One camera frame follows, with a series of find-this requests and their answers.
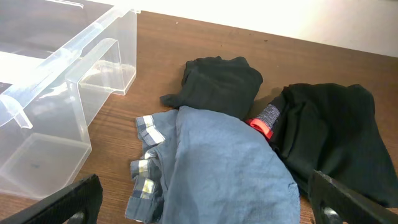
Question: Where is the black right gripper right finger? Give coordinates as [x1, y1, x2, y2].
[308, 170, 397, 224]

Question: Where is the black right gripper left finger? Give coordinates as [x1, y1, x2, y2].
[1, 174, 103, 224]

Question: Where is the black garment with red tag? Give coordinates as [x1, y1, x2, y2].
[246, 83, 397, 208]

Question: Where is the blue shirt with plaid cuffs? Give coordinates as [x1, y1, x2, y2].
[125, 106, 300, 223]

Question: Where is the clear plastic storage bin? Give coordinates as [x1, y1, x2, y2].
[1, 0, 139, 200]

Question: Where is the black folded garment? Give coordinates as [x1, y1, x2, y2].
[160, 56, 263, 120]

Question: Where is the white label in bin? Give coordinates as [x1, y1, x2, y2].
[0, 52, 44, 84]

